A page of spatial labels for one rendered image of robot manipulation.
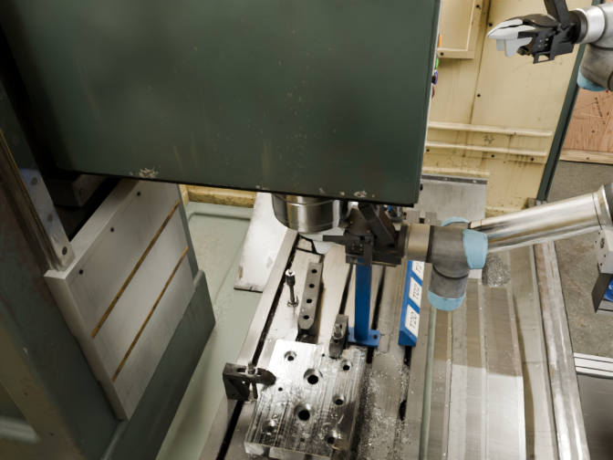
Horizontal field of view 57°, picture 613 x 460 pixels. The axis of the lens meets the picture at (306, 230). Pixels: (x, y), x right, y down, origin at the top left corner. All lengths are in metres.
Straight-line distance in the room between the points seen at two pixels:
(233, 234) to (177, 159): 1.47
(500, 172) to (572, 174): 1.80
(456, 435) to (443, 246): 0.69
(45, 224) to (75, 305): 0.19
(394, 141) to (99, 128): 0.49
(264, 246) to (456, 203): 0.75
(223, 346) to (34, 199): 1.07
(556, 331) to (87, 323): 1.31
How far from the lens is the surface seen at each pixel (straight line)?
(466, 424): 1.66
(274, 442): 1.32
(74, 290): 1.17
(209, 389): 1.87
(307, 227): 1.04
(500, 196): 2.31
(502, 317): 1.96
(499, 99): 2.09
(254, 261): 2.15
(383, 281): 1.78
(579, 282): 3.23
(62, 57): 0.98
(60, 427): 1.38
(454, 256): 1.10
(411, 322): 1.58
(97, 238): 1.21
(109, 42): 0.92
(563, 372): 1.76
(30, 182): 1.05
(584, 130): 4.05
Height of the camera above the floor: 2.14
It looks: 40 degrees down
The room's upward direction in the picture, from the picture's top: 3 degrees counter-clockwise
